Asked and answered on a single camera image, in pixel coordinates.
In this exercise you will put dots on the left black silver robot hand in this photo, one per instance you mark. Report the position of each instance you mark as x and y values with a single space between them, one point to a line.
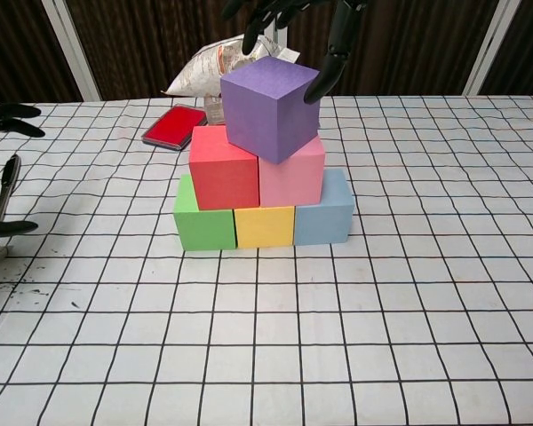
4 120

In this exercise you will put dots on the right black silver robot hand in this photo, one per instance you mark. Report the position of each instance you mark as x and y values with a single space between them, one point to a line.
337 53

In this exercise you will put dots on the purple foam cube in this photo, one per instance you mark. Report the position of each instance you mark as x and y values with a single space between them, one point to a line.
266 106

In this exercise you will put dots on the pink foam cube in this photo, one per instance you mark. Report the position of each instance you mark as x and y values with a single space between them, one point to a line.
293 177

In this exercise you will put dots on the light blue foam cube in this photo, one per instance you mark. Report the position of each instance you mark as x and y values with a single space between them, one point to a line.
322 217

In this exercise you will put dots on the red foam cube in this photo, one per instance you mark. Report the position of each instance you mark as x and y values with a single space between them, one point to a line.
224 177

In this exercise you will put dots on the yellow foam cube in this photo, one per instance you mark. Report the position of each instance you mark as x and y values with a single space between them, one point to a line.
264 226

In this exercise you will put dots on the green foam cube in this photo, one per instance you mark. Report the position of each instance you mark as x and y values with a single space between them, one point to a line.
204 228

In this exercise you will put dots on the clear box red pieces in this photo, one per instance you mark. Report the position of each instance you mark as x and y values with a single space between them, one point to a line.
214 108

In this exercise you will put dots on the crumpled white snack bag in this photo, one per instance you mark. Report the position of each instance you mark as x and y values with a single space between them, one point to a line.
200 71

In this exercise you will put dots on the red ink pad case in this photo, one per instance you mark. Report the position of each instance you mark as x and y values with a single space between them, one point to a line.
175 126

